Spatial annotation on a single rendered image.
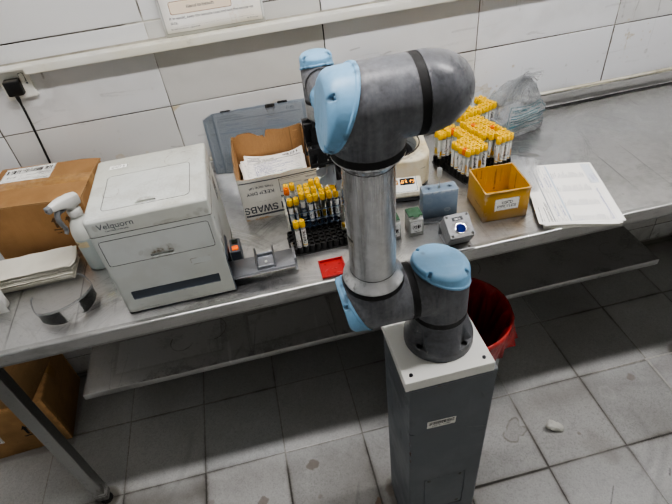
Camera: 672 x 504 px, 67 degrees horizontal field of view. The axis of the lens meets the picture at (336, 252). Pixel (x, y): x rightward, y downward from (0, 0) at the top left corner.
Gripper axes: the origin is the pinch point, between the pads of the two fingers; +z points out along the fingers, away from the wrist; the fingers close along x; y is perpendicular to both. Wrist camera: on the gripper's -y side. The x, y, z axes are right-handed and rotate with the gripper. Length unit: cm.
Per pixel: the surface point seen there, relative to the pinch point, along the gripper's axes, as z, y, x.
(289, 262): 13.5, 17.4, 10.8
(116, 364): 78, 90, -27
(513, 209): 15, -47, 9
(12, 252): 15, 97, -23
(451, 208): 14.1, -31.3, 3.0
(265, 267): 13.0, 23.8, 11.2
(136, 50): -28, 47, -48
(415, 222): 12.6, -18.9, 7.3
